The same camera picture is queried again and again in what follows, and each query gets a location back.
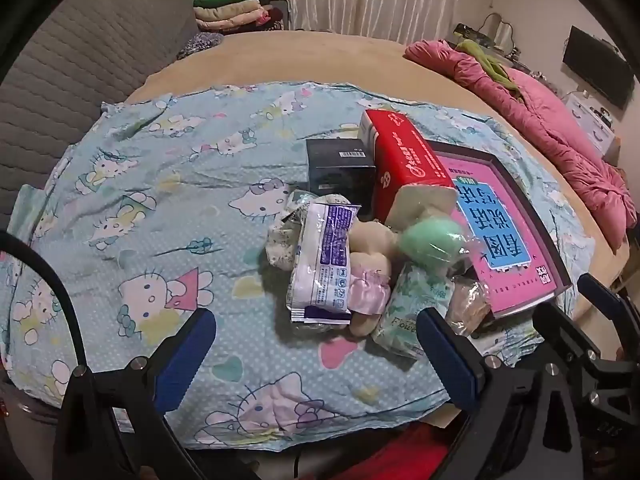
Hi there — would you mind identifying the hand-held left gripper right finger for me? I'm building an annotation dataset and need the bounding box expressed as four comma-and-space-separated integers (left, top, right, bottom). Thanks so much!
417, 307, 586, 480

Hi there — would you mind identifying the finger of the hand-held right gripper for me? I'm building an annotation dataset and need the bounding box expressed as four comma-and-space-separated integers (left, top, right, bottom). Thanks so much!
532, 305, 608, 376
579, 274, 640, 361

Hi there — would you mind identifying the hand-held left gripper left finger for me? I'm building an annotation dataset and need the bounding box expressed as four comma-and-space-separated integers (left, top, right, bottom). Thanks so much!
52, 308, 217, 480

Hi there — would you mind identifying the clear bag with brown item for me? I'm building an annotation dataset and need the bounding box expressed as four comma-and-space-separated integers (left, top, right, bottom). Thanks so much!
446, 279, 494, 337

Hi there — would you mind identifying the green leaf tissue pack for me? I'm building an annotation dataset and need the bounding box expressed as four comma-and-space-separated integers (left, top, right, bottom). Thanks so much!
371, 264, 455, 362

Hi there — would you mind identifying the pink shallow box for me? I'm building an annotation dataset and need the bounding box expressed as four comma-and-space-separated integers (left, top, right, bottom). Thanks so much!
425, 140, 573, 319

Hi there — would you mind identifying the green sponge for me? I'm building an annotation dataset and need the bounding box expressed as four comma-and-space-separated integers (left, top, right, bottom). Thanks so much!
396, 216, 467, 272

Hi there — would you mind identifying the beige plush toy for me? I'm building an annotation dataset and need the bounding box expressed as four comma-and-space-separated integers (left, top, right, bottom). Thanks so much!
346, 220, 397, 339

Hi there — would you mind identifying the grey floral tissue pack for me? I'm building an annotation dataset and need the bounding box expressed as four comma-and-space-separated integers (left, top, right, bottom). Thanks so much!
265, 189, 312, 272

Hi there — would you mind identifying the white purple wipes packet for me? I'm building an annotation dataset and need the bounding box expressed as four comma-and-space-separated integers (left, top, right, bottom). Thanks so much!
286, 200, 363, 324

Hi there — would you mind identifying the red cloth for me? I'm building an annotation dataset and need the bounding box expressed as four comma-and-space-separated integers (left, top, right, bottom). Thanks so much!
345, 424, 468, 480

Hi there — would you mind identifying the pink quilt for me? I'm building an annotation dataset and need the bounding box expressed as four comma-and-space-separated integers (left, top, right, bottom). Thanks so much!
404, 39, 632, 247

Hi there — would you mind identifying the blue cartoon cat blanket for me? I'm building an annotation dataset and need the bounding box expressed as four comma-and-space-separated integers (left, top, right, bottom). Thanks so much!
0, 80, 596, 456

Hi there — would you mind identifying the white drawer cabinet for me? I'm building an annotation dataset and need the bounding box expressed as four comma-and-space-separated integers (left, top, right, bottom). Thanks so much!
564, 92, 622, 162

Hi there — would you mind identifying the pink pillow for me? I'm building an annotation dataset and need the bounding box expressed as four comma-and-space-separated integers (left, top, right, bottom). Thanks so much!
505, 67, 601, 161

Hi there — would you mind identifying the red tissue box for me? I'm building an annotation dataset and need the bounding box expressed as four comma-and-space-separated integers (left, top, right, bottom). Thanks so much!
357, 109, 458, 227

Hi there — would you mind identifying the black box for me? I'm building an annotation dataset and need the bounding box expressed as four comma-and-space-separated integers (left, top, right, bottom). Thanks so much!
306, 139, 377, 211

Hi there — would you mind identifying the green cloth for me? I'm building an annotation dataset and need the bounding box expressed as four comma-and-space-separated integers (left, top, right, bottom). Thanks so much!
454, 40, 517, 92

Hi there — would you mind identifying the curved mirror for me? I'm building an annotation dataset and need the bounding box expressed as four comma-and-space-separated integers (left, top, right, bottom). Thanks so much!
481, 12, 517, 47

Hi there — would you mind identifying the dark patterned cloth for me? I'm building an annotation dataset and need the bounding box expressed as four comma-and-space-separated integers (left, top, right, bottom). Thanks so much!
177, 32, 224, 61

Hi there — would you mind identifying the pile of folded clothes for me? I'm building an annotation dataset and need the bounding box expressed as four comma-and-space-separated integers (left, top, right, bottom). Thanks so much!
192, 0, 292, 37

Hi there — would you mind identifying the black cable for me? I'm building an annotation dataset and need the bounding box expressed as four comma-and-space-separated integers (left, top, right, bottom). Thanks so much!
0, 230, 88, 376

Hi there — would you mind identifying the black wall television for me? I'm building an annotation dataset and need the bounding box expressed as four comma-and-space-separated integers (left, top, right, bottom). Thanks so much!
562, 26, 634, 111

